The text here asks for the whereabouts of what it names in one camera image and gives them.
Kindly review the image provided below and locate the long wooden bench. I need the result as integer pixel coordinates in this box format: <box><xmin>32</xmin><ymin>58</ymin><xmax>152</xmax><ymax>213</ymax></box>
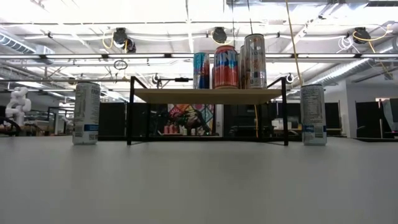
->
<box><xmin>273</xmin><ymin>126</ymin><xmax>343</xmax><ymax>132</ymax></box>

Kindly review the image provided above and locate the black hanging ring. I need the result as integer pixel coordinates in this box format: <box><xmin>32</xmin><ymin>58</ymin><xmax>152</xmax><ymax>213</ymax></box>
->
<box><xmin>113</xmin><ymin>59</ymin><xmax>129</xmax><ymax>71</ymax></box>

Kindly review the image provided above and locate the black cabinet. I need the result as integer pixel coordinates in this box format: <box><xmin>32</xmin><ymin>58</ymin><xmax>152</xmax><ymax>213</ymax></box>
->
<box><xmin>223</xmin><ymin>104</ymin><xmax>262</xmax><ymax>138</ymax></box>

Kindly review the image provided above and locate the black partition panel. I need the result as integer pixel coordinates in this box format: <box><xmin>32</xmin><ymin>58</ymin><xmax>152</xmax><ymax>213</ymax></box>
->
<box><xmin>98</xmin><ymin>102</ymin><xmax>150</xmax><ymax>139</ymax></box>
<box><xmin>267</xmin><ymin>102</ymin><xmax>341</xmax><ymax>138</ymax></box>
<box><xmin>355</xmin><ymin>101</ymin><xmax>384</xmax><ymax>139</ymax></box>

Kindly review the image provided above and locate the colourful patterned panel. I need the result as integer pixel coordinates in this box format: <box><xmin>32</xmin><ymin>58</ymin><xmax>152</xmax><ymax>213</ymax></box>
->
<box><xmin>167</xmin><ymin>103</ymin><xmax>216</xmax><ymax>137</ymax></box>

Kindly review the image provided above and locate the white ribbed air duct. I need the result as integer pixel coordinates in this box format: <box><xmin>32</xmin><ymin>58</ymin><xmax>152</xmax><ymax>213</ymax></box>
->
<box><xmin>306</xmin><ymin>37</ymin><xmax>398</xmax><ymax>88</ymax></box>

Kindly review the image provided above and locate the ceiling air duct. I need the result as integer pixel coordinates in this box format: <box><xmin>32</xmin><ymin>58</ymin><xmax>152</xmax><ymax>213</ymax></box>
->
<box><xmin>0</xmin><ymin>32</ymin><xmax>55</xmax><ymax>57</ymax></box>

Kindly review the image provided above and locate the white slim can black top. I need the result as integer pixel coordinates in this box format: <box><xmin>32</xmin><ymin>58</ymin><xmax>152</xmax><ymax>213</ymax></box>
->
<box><xmin>72</xmin><ymin>81</ymin><xmax>101</xmax><ymax>146</ymax></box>

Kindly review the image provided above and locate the long ceiling light strip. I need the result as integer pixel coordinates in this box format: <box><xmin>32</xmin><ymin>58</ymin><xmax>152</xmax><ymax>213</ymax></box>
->
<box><xmin>0</xmin><ymin>52</ymin><xmax>398</xmax><ymax>60</ymax></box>

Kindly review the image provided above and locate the black ceiling cord reel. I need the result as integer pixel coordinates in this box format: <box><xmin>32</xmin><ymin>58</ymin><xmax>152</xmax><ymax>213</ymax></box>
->
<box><xmin>353</xmin><ymin>27</ymin><xmax>371</xmax><ymax>44</ymax></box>
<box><xmin>112</xmin><ymin>27</ymin><xmax>129</xmax><ymax>45</ymax></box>
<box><xmin>212</xmin><ymin>26</ymin><xmax>228</xmax><ymax>44</ymax></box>

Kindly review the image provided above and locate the silver blue slim can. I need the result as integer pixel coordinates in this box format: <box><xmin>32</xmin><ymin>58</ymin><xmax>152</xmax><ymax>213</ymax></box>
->
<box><xmin>193</xmin><ymin>52</ymin><xmax>211</xmax><ymax>90</ymax></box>

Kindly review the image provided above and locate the wooden shelf black frame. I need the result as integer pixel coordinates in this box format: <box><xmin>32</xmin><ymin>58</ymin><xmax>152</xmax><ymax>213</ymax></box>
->
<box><xmin>126</xmin><ymin>75</ymin><xmax>289</xmax><ymax>146</ymax></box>

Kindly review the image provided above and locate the white Celsius Arctic can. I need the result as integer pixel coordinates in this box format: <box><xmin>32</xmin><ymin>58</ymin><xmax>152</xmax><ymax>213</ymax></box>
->
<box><xmin>300</xmin><ymin>83</ymin><xmax>328</xmax><ymax>146</ymax></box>

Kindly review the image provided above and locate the red Fanta strawberry can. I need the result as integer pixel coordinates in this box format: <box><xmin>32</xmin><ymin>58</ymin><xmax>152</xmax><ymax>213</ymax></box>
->
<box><xmin>212</xmin><ymin>45</ymin><xmax>240</xmax><ymax>90</ymax></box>

